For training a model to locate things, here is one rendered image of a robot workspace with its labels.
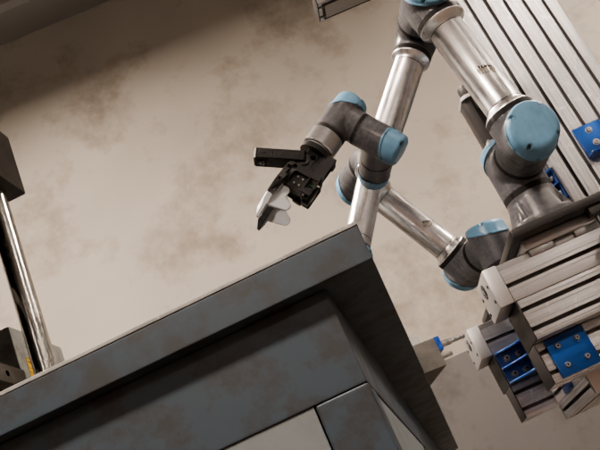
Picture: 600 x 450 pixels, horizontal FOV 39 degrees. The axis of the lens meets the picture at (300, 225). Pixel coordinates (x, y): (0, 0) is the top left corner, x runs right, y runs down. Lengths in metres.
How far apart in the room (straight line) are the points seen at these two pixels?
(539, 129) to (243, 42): 3.49
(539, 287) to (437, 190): 2.79
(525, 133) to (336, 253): 1.14
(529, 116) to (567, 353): 0.50
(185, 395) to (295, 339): 0.11
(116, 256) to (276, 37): 1.60
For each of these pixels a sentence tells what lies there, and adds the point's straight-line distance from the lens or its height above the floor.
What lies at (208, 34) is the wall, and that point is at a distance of 5.25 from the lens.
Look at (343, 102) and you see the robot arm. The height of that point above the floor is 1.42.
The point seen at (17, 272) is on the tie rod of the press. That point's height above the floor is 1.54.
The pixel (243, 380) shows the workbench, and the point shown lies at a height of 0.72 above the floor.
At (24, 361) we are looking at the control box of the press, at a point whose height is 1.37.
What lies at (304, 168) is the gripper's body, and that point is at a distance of 1.78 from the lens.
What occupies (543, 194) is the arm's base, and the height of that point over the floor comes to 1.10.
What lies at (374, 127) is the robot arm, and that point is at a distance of 1.83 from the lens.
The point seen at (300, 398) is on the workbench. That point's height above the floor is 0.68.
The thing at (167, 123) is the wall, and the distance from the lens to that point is 4.99.
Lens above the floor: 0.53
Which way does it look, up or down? 23 degrees up
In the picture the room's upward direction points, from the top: 25 degrees counter-clockwise
